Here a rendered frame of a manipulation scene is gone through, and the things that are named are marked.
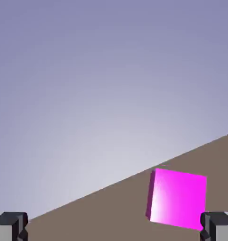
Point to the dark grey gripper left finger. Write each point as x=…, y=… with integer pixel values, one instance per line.
x=6, y=226

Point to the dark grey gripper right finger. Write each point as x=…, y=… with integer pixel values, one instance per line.
x=219, y=227

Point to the small magenta cube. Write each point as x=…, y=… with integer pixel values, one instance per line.
x=178, y=197

